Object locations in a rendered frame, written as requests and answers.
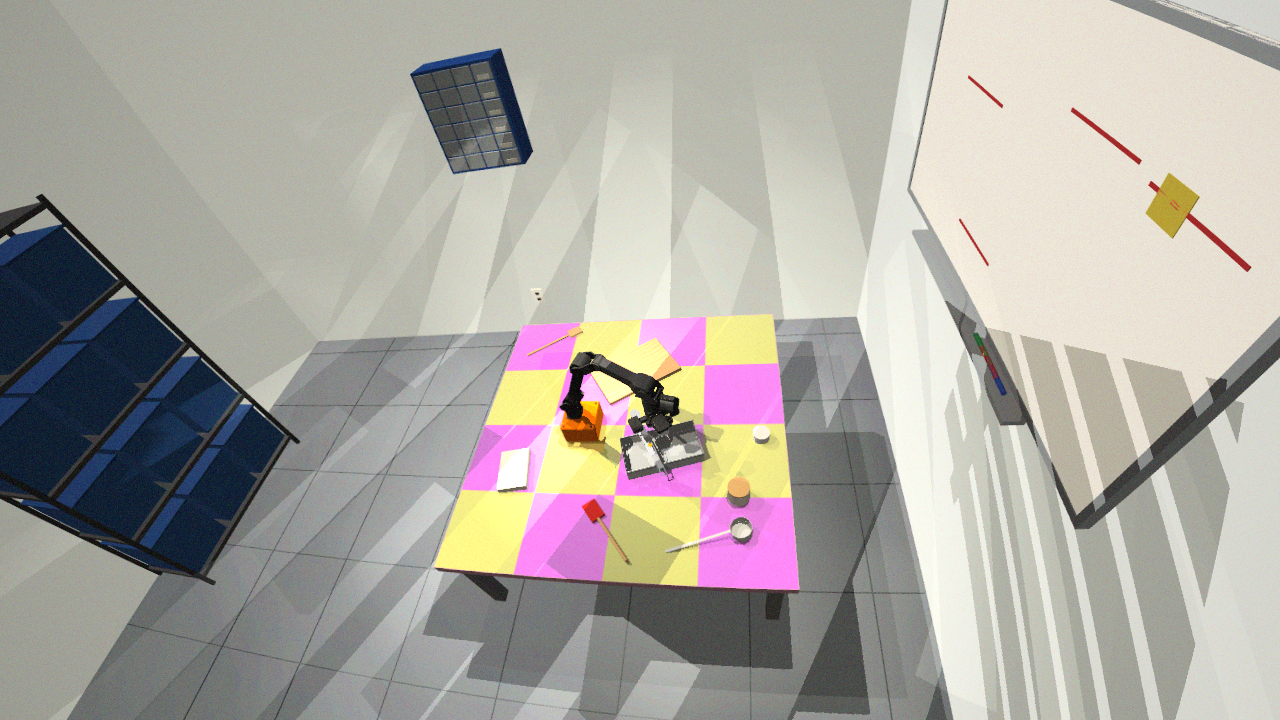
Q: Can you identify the silver saucepan with long handle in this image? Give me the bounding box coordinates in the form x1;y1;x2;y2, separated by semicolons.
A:
666;518;754;552

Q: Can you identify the grey metal roasting tin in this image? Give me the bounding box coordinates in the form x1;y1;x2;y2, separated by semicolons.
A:
620;420;705;480

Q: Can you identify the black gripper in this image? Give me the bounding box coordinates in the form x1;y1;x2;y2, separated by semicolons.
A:
628;409;680;434

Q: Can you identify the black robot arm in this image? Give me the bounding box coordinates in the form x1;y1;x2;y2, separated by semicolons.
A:
559;351;678;434

